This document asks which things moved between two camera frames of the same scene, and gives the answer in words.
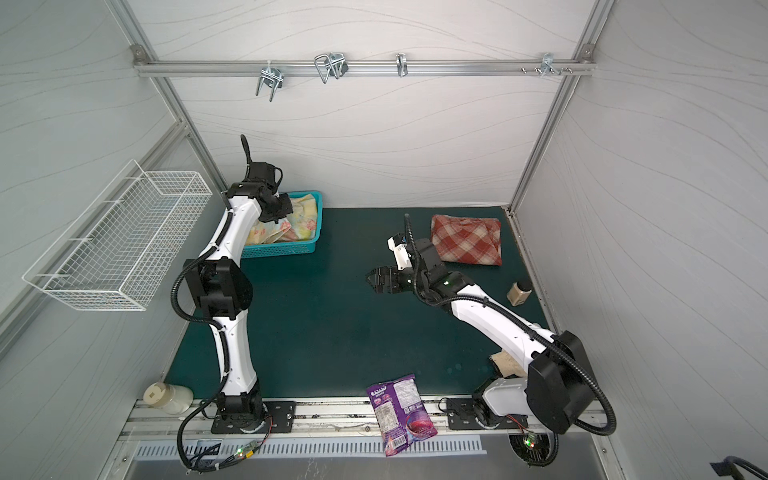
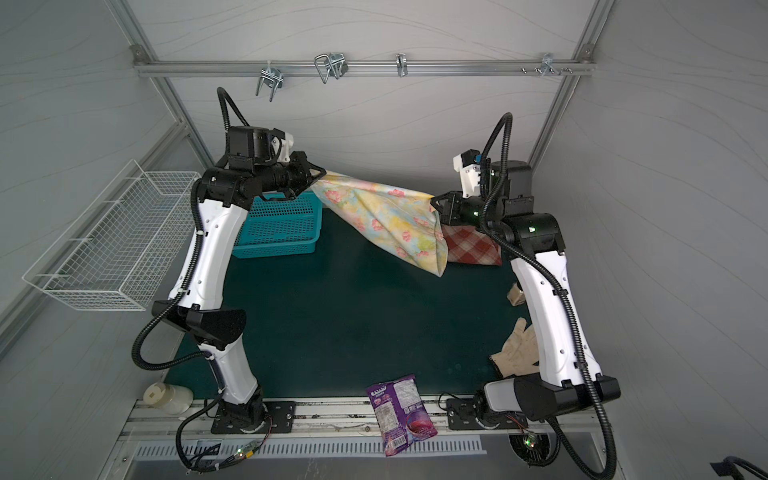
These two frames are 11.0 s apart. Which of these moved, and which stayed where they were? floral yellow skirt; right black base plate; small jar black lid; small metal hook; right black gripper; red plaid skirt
Moved: floral yellow skirt; right black gripper
Stayed: small jar black lid; red plaid skirt; right black base plate; small metal hook
